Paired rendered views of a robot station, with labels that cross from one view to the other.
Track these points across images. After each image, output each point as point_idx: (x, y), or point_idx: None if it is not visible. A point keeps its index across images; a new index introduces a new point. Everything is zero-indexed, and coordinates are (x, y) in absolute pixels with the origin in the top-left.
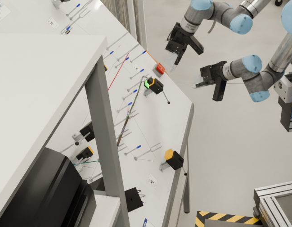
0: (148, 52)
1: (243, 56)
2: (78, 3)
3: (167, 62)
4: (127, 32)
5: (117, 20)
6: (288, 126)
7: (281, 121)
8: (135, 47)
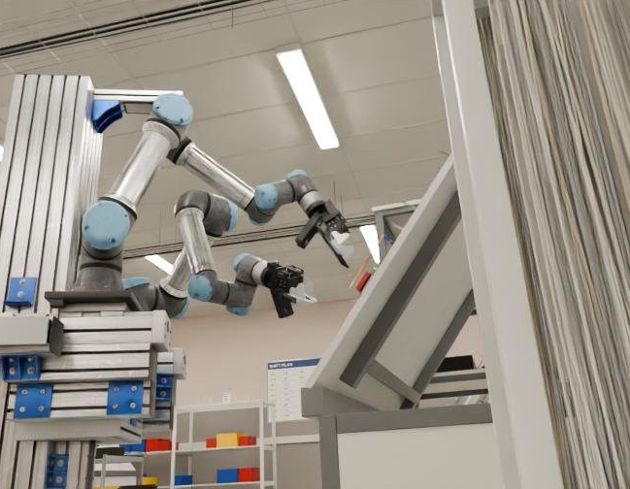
0: (379, 241)
1: (254, 255)
2: None
3: (348, 252)
4: (402, 202)
5: (441, 170)
6: (154, 404)
7: (150, 408)
8: (395, 226)
